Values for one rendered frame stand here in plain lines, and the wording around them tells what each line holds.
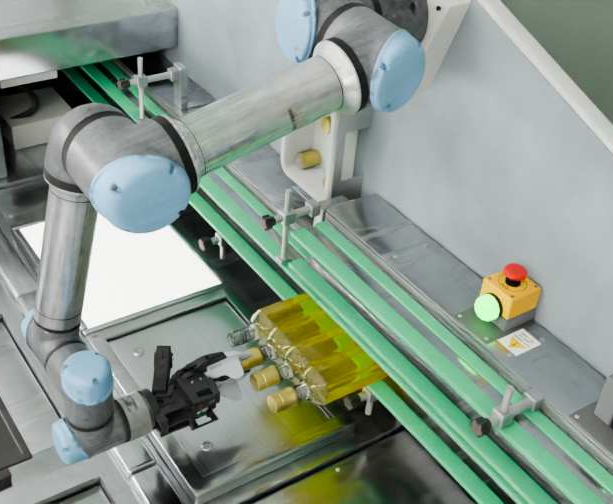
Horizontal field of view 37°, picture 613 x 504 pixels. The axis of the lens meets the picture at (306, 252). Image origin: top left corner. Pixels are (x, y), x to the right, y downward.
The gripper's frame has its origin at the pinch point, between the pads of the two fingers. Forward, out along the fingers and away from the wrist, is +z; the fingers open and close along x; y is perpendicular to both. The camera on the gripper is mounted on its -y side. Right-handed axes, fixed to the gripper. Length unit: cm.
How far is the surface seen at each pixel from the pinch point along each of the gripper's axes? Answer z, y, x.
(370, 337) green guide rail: 19.7, 10.9, 6.8
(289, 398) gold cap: 1.9, 12.6, 1.8
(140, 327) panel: -5.9, -29.4, -14.1
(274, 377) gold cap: 2.4, 7.0, 1.5
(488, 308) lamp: 30.3, 25.6, 21.6
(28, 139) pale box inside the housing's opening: 1, -112, -19
